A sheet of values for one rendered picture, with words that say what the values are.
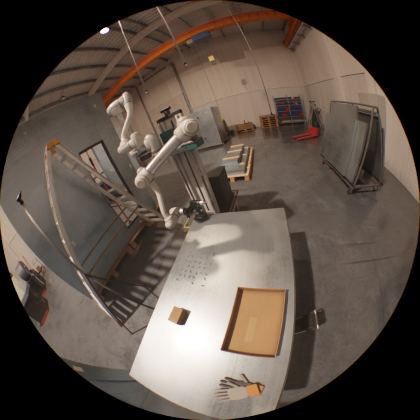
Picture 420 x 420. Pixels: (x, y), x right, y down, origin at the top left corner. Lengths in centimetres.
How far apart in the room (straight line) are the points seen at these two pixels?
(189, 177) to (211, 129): 565
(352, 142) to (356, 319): 254
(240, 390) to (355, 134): 327
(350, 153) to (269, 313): 275
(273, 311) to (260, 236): 61
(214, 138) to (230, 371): 756
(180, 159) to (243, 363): 199
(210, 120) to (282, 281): 704
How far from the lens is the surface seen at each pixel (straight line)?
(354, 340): 189
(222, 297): 100
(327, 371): 180
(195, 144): 137
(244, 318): 94
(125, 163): 316
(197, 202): 140
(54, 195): 191
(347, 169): 307
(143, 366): 125
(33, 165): 272
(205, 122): 740
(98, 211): 274
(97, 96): 356
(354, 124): 296
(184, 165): 182
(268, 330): 92
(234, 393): 98
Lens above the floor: 158
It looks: 35 degrees down
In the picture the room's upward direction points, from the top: 23 degrees counter-clockwise
